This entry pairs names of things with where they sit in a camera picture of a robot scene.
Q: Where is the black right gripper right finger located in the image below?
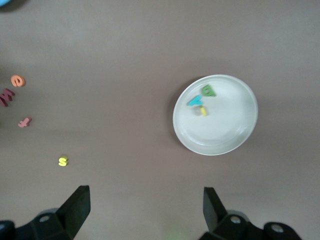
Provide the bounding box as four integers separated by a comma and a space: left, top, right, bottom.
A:
198, 186, 303, 240

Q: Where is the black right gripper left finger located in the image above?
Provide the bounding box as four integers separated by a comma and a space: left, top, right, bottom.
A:
0, 185, 91, 240

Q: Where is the yellow foam letter d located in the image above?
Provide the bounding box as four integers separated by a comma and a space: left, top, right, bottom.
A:
194, 106, 209, 117

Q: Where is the teal foam letter y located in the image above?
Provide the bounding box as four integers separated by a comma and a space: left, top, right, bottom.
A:
186, 95, 205, 107

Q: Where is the green foam letter b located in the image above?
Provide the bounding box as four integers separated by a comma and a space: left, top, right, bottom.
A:
201, 84, 217, 98

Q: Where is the beige round plate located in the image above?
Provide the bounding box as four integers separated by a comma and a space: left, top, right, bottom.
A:
172, 74, 259, 157

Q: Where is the pink foam letter f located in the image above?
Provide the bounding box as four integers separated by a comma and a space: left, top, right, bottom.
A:
17, 116, 33, 129

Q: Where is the maroon foam letter m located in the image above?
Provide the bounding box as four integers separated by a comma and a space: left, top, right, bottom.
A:
0, 88, 16, 108

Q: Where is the orange foam letter e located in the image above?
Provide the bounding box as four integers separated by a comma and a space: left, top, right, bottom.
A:
10, 75, 26, 88

